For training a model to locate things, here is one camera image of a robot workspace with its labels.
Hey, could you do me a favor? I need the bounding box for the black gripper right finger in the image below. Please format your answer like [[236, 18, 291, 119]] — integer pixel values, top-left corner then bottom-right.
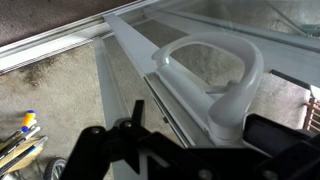
[[193, 113, 320, 180]]

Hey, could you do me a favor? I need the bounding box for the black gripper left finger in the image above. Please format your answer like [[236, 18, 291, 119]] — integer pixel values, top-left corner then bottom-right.
[[59, 99, 214, 180]]

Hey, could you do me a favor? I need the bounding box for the white door handle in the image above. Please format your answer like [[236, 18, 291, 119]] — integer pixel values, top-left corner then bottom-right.
[[151, 31, 265, 143]]

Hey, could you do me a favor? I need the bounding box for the white framed sliding glass door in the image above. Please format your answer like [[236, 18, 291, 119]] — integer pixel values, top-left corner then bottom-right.
[[92, 0, 320, 180]]

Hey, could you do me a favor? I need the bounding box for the brown wooden railing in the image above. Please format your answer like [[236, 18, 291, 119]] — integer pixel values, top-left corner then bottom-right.
[[302, 96, 320, 133]]

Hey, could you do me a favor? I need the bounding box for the yellow blue tool handle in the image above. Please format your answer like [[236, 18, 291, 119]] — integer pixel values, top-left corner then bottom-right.
[[20, 109, 38, 134]]

